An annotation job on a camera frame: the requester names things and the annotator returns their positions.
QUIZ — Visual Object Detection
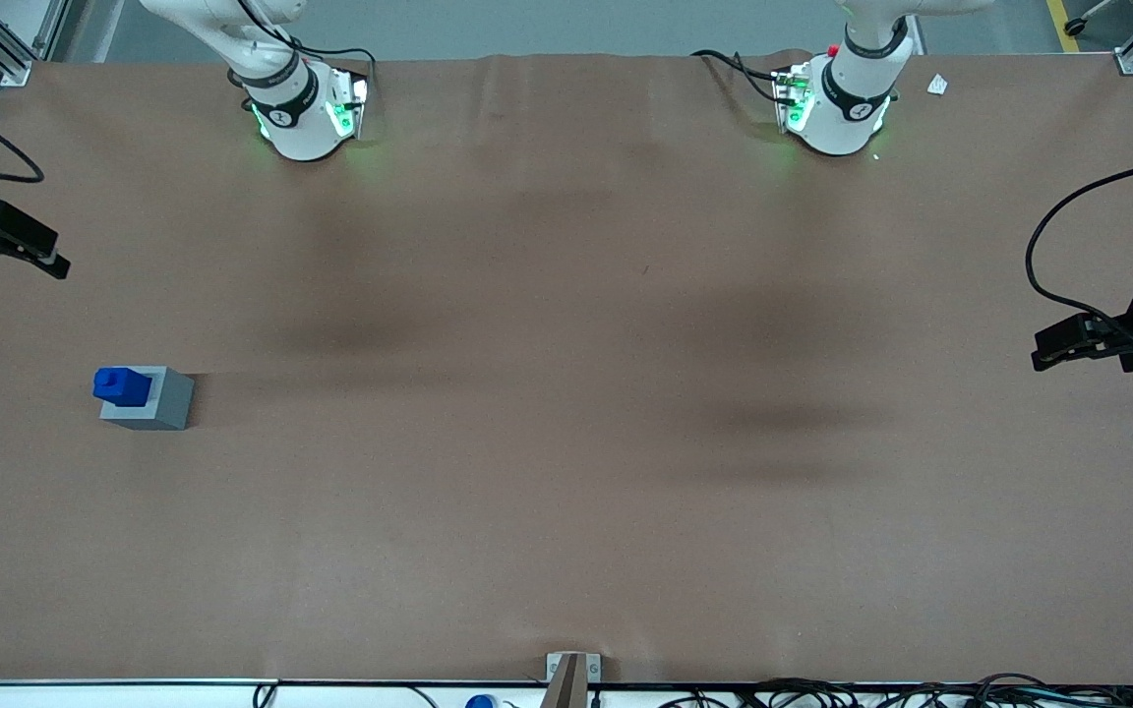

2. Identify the blue plastic part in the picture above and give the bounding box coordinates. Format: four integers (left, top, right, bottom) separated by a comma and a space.
92, 367, 154, 408

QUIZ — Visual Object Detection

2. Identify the gray square base block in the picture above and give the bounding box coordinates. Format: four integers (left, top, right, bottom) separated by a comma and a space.
99, 366, 196, 431

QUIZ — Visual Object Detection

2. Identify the black caster wheel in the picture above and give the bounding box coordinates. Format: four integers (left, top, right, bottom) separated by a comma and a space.
1063, 0, 1118, 37

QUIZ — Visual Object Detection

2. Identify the white table edge strip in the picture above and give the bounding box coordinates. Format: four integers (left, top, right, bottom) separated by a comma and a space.
0, 678, 548, 708

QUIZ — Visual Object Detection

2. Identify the brown table cover sheet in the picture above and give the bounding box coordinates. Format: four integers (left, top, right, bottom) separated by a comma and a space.
0, 51, 1133, 684

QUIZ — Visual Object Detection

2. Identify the long black cable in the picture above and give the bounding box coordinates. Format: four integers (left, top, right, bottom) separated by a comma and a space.
1026, 155, 1133, 345

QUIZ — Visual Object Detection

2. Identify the black base cable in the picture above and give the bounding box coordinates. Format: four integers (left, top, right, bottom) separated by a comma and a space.
692, 49, 794, 107
237, 0, 377, 91

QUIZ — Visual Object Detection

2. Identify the black cable bundle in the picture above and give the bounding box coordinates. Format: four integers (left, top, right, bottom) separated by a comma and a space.
665, 674, 1133, 708

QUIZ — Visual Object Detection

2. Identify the grey metal bracket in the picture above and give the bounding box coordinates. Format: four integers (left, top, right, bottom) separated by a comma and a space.
546, 652, 602, 708

